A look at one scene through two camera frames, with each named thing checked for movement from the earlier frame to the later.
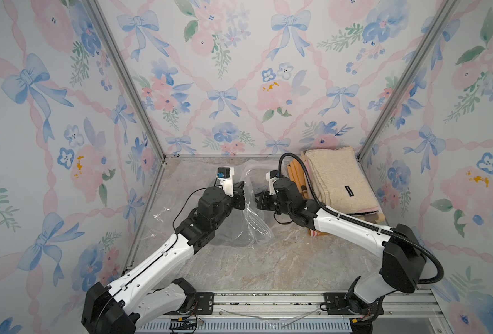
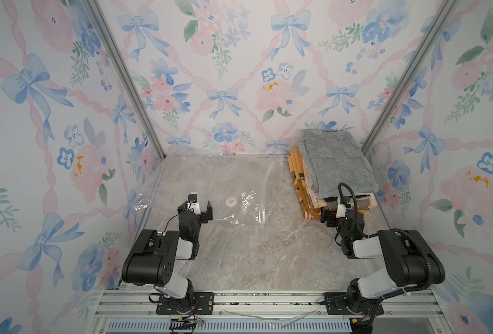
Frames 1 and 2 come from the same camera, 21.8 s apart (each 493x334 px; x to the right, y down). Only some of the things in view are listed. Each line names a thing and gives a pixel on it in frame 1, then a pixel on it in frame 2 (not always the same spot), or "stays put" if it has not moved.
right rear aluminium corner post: (409, 75) stays put
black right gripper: (262, 202) -> (331, 215)
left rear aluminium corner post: (100, 16) stays put
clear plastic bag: (246, 227) -> (333, 157)
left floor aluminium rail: (144, 216) stays put
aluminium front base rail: (397, 305) stays put
